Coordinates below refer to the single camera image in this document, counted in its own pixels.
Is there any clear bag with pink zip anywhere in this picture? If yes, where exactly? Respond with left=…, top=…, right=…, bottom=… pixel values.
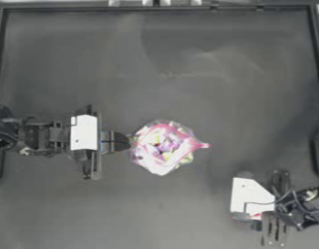
left=128, top=119, right=211, bottom=177

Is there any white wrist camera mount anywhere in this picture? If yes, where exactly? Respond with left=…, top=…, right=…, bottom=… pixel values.
left=230, top=176, right=276, bottom=217
left=69, top=114, right=100, bottom=152

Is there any black camera cable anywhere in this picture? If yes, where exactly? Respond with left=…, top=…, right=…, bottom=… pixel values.
left=242, top=189, right=296, bottom=208

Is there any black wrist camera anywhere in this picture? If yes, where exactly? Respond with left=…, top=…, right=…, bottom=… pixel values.
left=232, top=210, right=252, bottom=223

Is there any black table frame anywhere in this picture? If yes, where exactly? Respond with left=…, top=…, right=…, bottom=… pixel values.
left=0, top=0, right=319, bottom=186

